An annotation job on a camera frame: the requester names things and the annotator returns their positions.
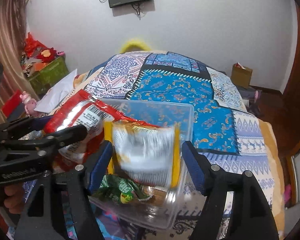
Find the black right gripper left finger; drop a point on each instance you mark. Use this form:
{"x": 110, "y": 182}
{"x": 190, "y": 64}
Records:
{"x": 57, "y": 195}

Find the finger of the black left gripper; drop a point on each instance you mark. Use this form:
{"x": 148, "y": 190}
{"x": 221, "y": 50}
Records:
{"x": 67, "y": 136}

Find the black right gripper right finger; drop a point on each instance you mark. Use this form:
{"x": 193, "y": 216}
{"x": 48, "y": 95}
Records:
{"x": 250, "y": 218}

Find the red white snack bag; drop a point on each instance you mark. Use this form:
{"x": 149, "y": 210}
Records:
{"x": 82, "y": 109}

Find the yellow white snack bag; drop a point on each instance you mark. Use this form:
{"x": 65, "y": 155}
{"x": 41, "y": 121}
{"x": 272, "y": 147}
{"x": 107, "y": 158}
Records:
{"x": 147, "y": 155}

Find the clear plastic storage bin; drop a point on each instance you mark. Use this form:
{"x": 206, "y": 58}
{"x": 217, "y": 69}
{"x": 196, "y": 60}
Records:
{"x": 160, "y": 211}

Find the person's left hand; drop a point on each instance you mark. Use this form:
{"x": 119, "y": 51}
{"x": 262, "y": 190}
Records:
{"x": 14, "y": 201}

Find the white pillow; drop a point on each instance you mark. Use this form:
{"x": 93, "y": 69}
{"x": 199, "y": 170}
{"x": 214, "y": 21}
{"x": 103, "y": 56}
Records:
{"x": 56, "y": 94}

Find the pink plush toy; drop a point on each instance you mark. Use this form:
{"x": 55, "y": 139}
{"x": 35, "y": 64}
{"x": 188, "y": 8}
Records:
{"x": 29, "y": 104}

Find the red box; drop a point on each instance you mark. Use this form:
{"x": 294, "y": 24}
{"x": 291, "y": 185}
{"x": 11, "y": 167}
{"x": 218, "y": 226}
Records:
{"x": 13, "y": 107}

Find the green storage box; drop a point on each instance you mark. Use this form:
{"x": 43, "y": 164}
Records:
{"x": 46, "y": 78}

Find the green candy wrapper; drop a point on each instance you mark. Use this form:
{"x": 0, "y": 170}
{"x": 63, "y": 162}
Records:
{"x": 120, "y": 190}

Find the patchwork blue bed quilt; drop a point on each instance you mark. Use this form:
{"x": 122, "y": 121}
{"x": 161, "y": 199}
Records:
{"x": 221, "y": 126}

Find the red fabric pile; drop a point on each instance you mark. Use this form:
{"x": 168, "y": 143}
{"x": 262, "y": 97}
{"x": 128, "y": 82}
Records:
{"x": 36, "y": 56}

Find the brown wooden door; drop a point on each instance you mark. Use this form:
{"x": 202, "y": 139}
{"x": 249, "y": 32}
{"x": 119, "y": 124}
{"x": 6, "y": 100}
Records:
{"x": 292, "y": 98}

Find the yellow curved bed headboard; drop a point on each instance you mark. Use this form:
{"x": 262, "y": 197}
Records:
{"x": 134, "y": 45}

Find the striped pink curtain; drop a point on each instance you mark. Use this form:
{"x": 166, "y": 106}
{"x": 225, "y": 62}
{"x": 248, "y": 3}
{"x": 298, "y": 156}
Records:
{"x": 12, "y": 42}

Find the brown cardboard box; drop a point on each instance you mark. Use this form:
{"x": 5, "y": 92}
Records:
{"x": 241, "y": 75}

